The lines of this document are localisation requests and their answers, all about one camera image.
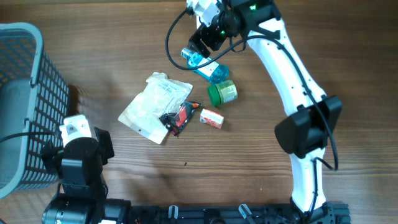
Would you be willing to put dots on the white snack pouch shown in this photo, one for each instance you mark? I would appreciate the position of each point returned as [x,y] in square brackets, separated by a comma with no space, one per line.
[161,95]

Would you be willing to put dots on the teal Listerine mouthwash bottle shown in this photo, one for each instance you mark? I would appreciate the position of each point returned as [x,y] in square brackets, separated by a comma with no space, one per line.
[214,72]

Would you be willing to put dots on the grey plastic mesh basket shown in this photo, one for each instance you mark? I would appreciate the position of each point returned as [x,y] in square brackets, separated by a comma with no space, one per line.
[35,99]

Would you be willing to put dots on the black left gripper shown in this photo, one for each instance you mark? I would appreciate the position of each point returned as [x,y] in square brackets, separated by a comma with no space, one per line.
[105,144]

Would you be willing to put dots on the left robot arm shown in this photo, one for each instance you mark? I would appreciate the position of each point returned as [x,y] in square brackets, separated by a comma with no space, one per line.
[81,195]

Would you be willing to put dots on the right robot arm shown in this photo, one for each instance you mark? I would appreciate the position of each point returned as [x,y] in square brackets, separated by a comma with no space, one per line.
[311,115]

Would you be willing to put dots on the green lidded jar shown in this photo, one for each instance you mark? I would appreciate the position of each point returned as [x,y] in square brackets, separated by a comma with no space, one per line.
[223,92]

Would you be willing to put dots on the red Kleenex tissue pack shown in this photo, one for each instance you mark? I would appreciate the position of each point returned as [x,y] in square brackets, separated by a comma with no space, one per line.
[210,117]

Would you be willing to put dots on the dark red snack packet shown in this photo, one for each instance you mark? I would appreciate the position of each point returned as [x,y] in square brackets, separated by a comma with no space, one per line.
[176,122]

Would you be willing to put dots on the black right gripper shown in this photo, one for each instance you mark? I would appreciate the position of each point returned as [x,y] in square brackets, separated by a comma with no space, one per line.
[204,33]

